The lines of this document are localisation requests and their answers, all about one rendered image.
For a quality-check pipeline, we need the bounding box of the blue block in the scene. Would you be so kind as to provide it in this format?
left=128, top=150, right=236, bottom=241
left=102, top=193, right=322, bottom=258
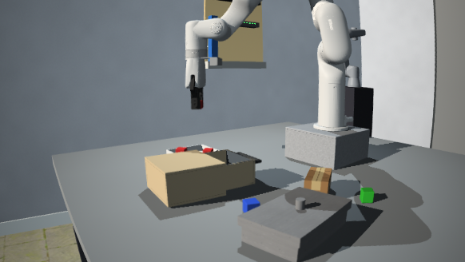
left=243, top=198, right=260, bottom=212

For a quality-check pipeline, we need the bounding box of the small green block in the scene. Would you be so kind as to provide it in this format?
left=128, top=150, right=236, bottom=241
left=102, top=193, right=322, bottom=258
left=360, top=188, right=374, bottom=203

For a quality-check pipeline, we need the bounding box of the brown cardboard box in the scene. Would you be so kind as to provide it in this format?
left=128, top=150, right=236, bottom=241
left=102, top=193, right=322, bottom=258
left=304, top=167, right=332, bottom=194

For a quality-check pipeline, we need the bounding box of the light wooden cabinet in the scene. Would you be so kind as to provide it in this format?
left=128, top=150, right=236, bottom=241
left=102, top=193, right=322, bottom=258
left=145, top=149, right=262, bottom=208

